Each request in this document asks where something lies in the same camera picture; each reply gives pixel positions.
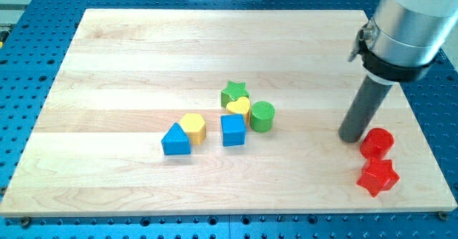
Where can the blue perforated table plate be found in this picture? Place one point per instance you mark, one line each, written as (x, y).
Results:
(31, 57)

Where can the green cylinder block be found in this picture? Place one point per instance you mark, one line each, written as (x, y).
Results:
(262, 114)

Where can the blue cube block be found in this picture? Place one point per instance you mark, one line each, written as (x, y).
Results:
(233, 129)

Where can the red star block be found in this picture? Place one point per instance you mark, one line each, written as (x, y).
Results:
(377, 176)

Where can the yellow heart block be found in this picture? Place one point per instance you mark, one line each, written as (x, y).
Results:
(240, 106)

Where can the blue triangle block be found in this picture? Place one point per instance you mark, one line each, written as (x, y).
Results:
(176, 142)

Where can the red cylinder block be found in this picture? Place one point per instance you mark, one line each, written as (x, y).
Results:
(377, 143)

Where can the yellow hexagon block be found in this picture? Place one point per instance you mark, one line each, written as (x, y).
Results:
(194, 127)

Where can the wooden board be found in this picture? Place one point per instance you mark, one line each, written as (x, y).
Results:
(130, 74)

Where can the green star block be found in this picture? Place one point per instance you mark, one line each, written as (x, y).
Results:
(232, 92)

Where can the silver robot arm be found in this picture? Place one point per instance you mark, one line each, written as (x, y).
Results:
(402, 38)

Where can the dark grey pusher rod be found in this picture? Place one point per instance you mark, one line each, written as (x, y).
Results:
(364, 106)

